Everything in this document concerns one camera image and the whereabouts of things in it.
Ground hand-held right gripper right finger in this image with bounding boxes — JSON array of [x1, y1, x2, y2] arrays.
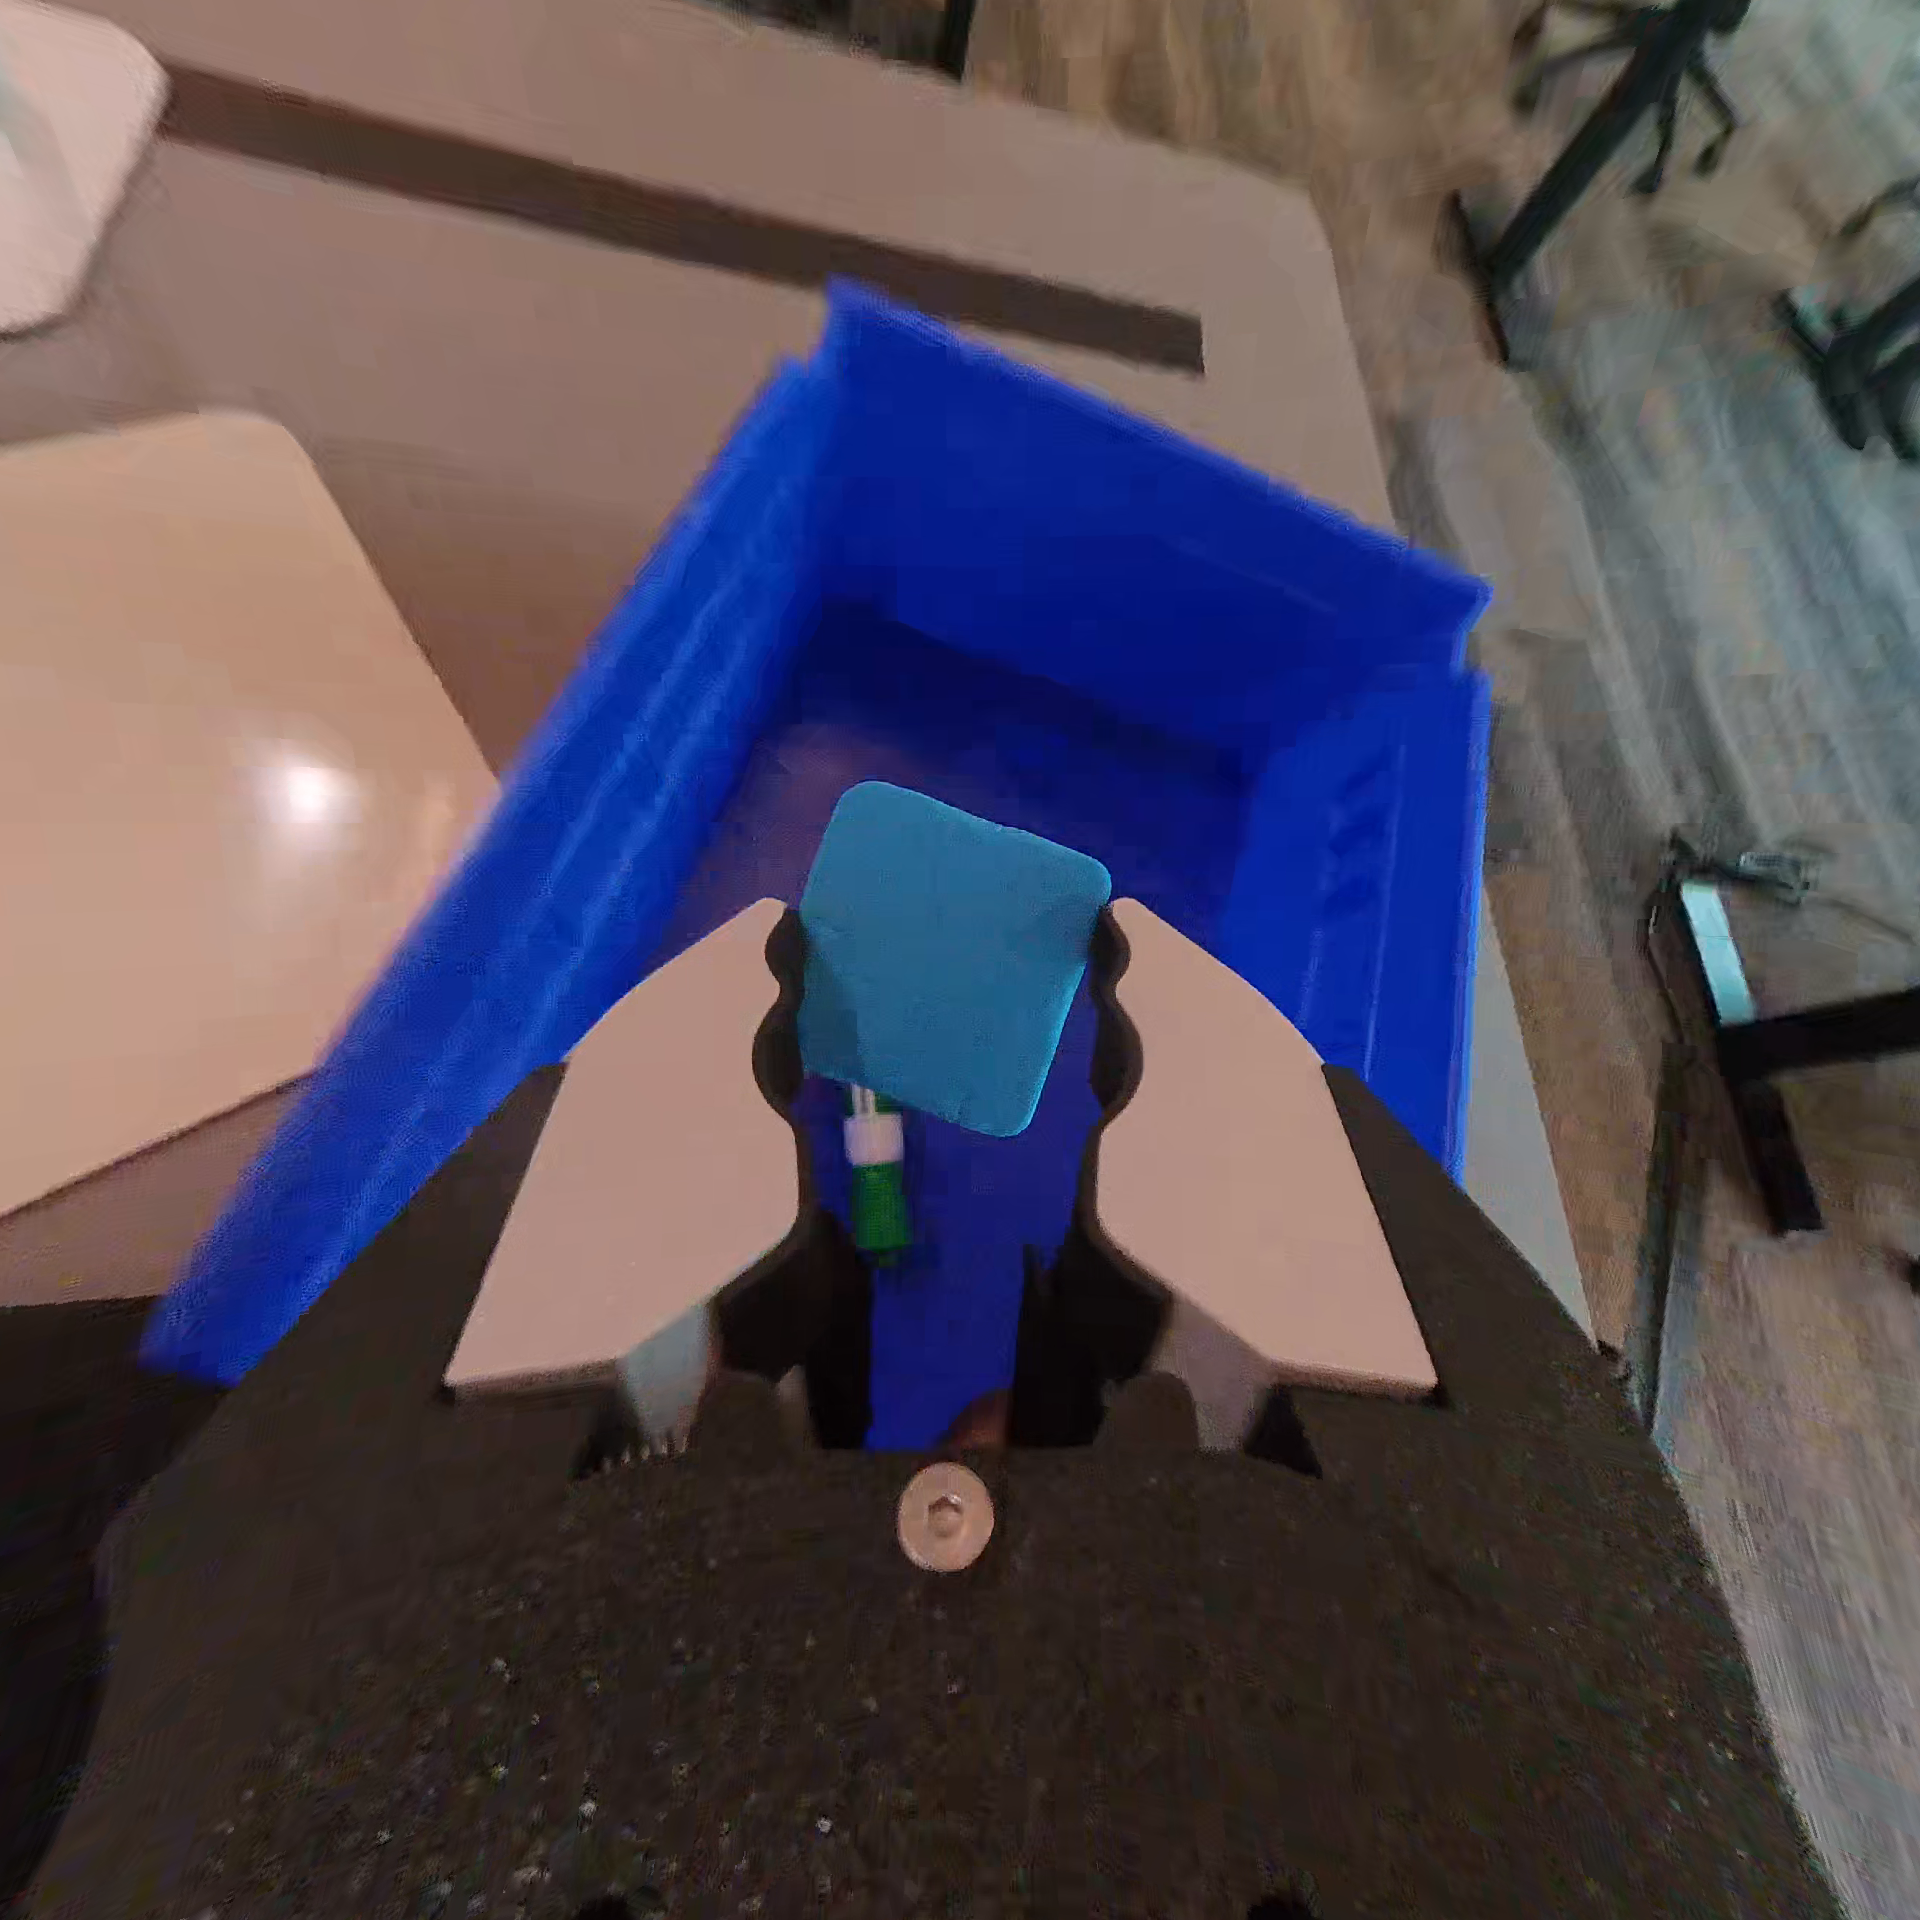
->
[[1025, 896, 1443, 1454]]

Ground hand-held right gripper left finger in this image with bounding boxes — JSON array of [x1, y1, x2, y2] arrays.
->
[[446, 896, 872, 1450]]

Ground blue whiteboard eraser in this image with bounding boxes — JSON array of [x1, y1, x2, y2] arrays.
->
[[796, 781, 1115, 1136]]

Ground white whiteboard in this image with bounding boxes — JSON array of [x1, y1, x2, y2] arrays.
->
[[0, 412, 503, 1217]]

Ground blue plastic bin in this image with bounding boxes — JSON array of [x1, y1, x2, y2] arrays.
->
[[141, 278, 1492, 1457]]

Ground black floor stand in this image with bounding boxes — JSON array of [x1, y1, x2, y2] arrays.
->
[[1646, 835, 1920, 1242]]

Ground black chair base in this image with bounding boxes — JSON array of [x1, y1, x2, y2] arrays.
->
[[1455, 0, 1757, 290], [1775, 177, 1920, 458]]

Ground white table sign stand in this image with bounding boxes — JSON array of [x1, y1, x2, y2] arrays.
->
[[0, 0, 169, 336]]

